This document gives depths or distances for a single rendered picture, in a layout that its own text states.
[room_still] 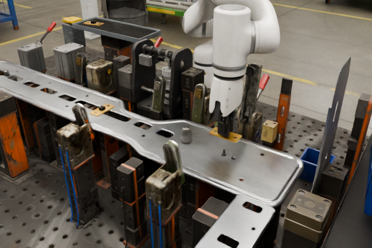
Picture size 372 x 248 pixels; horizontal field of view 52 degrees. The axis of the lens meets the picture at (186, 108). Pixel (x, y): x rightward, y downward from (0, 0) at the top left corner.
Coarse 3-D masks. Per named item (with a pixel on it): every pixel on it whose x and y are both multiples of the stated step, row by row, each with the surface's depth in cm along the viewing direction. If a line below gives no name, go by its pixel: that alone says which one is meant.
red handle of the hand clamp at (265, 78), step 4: (264, 76) 118; (268, 76) 118; (260, 80) 118; (264, 80) 117; (260, 84) 116; (264, 84) 116; (260, 88) 116; (264, 88) 117; (260, 92) 116; (248, 108) 114; (244, 112) 114; (248, 112) 113; (248, 116) 113
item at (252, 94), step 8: (248, 64) 108; (256, 64) 108; (248, 72) 106; (256, 72) 107; (248, 80) 110; (256, 80) 108; (248, 88) 111; (256, 88) 109; (248, 96) 112; (256, 96) 111; (248, 104) 112
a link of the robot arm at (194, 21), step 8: (200, 0) 139; (208, 0) 134; (192, 8) 155; (200, 8) 145; (208, 8) 140; (184, 16) 160; (192, 16) 154; (200, 16) 149; (208, 16) 146; (184, 24) 160; (192, 24) 155; (200, 24) 153; (192, 32) 159; (200, 32) 160
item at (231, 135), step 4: (216, 128) 105; (212, 132) 104; (216, 132) 104; (232, 132) 104; (216, 136) 102; (220, 136) 102; (224, 136) 102; (228, 136) 102; (232, 136) 102; (236, 136) 102; (240, 136) 102; (228, 140) 101; (232, 140) 100; (236, 140) 100
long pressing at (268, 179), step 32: (0, 64) 164; (32, 96) 138; (96, 96) 138; (96, 128) 119; (128, 128) 118; (160, 128) 118; (192, 128) 118; (160, 160) 105; (192, 160) 104; (224, 160) 104; (256, 160) 104; (288, 160) 104; (256, 192) 93; (288, 192) 94
